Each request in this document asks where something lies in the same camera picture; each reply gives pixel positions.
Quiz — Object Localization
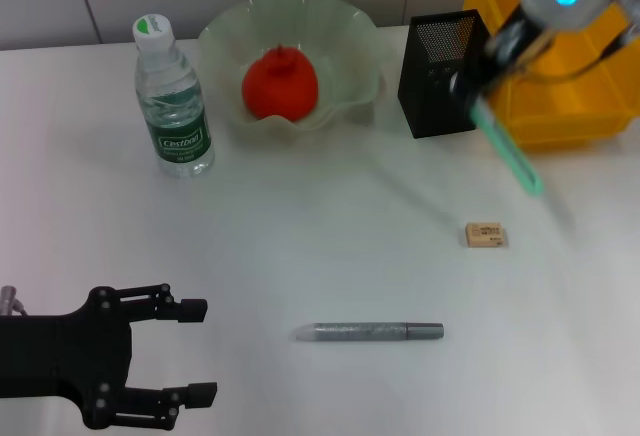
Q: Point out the arm cable with plug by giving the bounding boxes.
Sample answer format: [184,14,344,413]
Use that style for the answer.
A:
[0,285,29,317]
[527,0,640,83]

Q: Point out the yellow plastic bin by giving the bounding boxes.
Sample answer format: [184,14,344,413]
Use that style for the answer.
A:
[462,0,640,153]

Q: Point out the red tomato-shaped object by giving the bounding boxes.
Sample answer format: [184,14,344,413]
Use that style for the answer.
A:
[242,44,320,124]

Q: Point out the right arm cable with plug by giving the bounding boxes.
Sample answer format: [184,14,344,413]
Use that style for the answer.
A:
[527,0,640,83]

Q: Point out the beige eraser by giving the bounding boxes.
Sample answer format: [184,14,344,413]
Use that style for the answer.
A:
[463,221,508,249]

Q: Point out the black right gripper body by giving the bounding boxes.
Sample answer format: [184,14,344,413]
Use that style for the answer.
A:
[477,5,549,91]

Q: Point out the clear water bottle green label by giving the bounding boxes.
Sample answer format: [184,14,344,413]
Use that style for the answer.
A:
[132,12,217,180]

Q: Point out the mint green utility knife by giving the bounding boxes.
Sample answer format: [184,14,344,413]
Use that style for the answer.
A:
[469,95,546,201]

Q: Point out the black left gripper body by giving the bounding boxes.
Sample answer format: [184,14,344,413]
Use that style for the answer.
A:
[0,285,134,431]

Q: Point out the frosted green glass fruit bowl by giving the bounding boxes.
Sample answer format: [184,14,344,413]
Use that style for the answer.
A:
[197,0,389,137]

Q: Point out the left arm cable with plug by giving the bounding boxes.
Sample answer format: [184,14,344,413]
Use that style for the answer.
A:
[0,285,29,317]

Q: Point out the black mesh pen holder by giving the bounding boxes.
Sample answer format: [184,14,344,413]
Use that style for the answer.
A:
[397,8,496,140]

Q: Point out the grey marker pen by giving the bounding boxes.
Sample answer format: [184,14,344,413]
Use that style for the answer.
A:
[294,321,445,344]

